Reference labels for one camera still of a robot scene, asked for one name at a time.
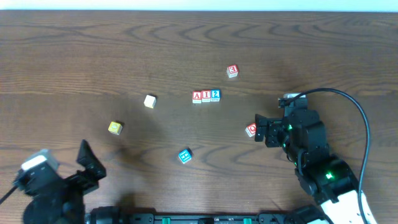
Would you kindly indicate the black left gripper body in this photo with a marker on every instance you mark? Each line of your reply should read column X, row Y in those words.
column 80, row 180

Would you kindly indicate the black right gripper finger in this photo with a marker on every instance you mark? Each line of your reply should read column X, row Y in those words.
column 274, row 132
column 261, row 123

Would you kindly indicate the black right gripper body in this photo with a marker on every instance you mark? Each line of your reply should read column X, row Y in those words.
column 274, row 132

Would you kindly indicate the blue number 2 block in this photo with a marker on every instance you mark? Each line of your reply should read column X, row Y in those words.
column 215, row 95

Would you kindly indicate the red letter I block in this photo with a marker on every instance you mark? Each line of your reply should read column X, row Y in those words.
column 206, row 96

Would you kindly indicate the red letter A block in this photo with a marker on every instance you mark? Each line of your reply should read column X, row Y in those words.
column 196, row 97

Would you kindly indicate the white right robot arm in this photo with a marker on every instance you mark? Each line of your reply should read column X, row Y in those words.
column 324, row 176

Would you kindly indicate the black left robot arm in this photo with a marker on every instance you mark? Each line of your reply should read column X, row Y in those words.
column 67, row 213

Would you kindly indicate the red letter Q block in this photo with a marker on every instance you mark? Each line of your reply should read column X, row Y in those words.
column 251, row 130

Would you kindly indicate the yellow pineapple block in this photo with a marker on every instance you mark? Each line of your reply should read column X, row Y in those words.
column 115, row 127

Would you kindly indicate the red letter E block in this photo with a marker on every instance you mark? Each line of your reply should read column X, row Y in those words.
column 232, row 71

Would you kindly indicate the blue letter H block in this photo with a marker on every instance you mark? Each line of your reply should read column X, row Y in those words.
column 185, row 156

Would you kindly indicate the cream wooden block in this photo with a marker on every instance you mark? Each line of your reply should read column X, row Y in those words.
column 150, row 101

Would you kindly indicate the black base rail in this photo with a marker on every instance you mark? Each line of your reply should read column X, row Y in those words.
column 115, row 215

